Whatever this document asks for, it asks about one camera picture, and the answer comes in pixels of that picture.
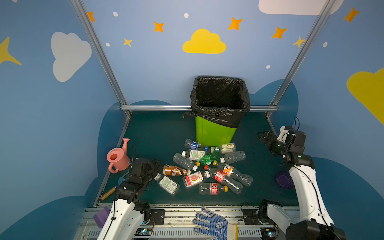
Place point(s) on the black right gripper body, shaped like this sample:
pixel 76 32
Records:
pixel 273 142

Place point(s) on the brown drink bottle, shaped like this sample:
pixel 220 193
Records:
pixel 170 170

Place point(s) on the long bottle red label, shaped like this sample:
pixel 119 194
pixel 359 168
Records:
pixel 223 179

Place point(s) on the small bottle yellow cap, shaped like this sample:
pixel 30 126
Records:
pixel 211 189

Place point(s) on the wooden handle garden tool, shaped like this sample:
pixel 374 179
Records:
pixel 111 191

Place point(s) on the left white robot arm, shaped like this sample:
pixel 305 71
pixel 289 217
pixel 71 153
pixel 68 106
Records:
pixel 128 213

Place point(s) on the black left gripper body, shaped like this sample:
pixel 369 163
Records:
pixel 150 167

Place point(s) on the left aluminium post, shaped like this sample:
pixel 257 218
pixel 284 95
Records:
pixel 87 24

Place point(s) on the green bin black liner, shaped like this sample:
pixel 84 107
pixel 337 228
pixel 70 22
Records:
pixel 219 104

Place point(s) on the orange label long bottle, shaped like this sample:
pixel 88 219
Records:
pixel 234 173

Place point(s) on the clear bottle blue cap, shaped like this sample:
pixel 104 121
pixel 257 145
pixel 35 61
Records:
pixel 194 145

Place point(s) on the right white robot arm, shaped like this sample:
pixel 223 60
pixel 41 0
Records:
pixel 315 222

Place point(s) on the aluminium corner post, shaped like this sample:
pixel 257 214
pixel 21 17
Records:
pixel 311 37

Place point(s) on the pink plastic watering can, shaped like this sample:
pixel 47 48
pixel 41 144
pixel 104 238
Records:
pixel 118 158

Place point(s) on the cream label bottle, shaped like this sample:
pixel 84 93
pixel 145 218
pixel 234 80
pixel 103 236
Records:
pixel 224 148

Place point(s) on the clear bottle white cap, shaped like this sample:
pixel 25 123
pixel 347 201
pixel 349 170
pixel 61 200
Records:
pixel 167 184

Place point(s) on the pink label bottle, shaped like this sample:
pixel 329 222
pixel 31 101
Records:
pixel 195 179

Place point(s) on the green sprite bottle centre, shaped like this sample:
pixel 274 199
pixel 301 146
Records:
pixel 209 159

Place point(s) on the blue dotted work glove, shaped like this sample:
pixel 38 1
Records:
pixel 217 227

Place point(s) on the white label tea bottle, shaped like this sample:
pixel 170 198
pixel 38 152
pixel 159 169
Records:
pixel 193 155

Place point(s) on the purple plastic ball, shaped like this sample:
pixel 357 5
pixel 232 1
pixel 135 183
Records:
pixel 284 180

